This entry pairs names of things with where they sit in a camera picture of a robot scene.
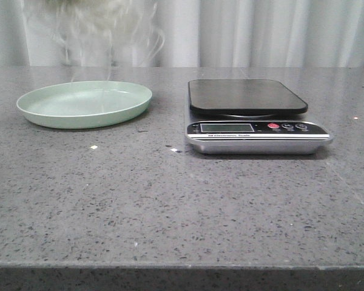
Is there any white vermicelli noodle bundle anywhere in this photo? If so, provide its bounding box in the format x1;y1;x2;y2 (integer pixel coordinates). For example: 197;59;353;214
21;0;166;113

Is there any silver black kitchen scale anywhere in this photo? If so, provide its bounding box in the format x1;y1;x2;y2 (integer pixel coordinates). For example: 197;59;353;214
185;79;332;155

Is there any white pleated curtain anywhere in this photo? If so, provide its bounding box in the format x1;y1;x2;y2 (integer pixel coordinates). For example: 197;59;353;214
0;1;364;67

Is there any light green round plate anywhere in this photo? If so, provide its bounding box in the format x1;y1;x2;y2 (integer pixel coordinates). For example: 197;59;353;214
16;81;153;129

